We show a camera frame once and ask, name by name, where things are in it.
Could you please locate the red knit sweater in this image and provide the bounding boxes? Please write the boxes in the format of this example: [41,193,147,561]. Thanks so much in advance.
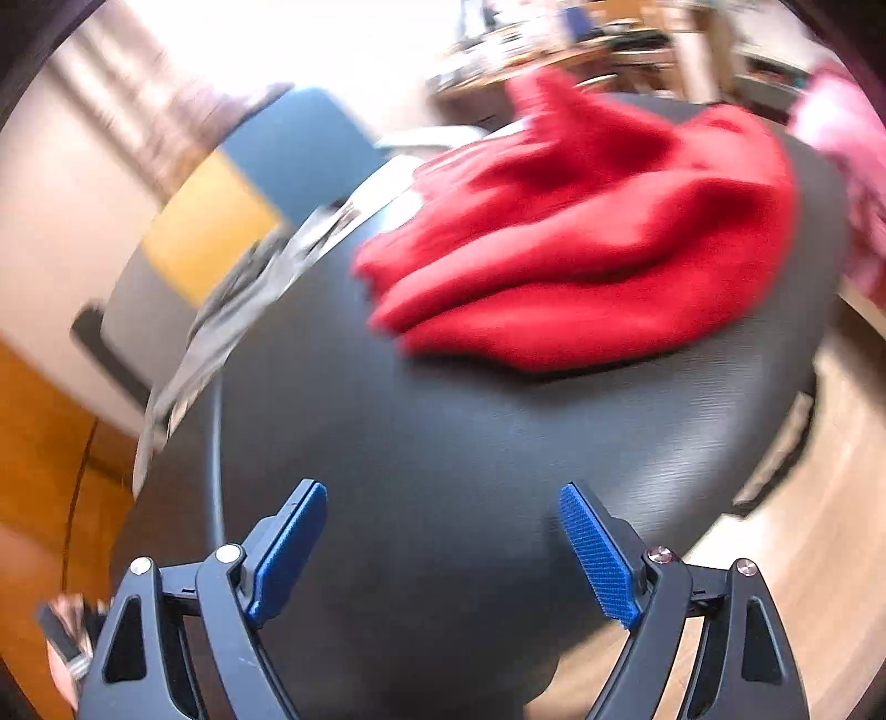
[353,69,797,373]

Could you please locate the grey clothes on sofa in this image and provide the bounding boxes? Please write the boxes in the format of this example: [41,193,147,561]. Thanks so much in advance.
[132,155,420,495]

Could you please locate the grey yellow blue sofa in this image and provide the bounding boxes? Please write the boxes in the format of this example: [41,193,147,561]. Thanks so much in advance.
[70,89,384,408]

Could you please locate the pink fringed blanket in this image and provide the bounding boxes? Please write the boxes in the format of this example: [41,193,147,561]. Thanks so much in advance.
[789,63,884,311]

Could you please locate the wooden desk with clutter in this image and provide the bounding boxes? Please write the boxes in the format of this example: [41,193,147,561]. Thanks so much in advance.
[426,2,736,131]

